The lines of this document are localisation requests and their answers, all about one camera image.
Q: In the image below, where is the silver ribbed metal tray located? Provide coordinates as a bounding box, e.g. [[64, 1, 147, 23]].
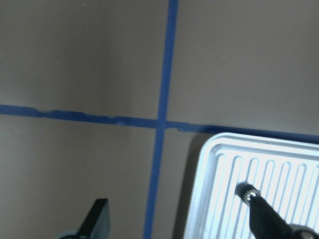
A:
[[184, 133, 319, 239]]

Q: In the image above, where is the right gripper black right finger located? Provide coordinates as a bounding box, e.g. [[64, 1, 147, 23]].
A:
[[249, 195, 299, 239]]

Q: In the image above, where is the small bearing gear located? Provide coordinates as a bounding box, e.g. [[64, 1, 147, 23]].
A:
[[235, 183, 261, 206]]

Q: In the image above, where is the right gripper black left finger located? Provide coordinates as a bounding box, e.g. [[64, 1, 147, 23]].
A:
[[75, 198, 110, 239]]

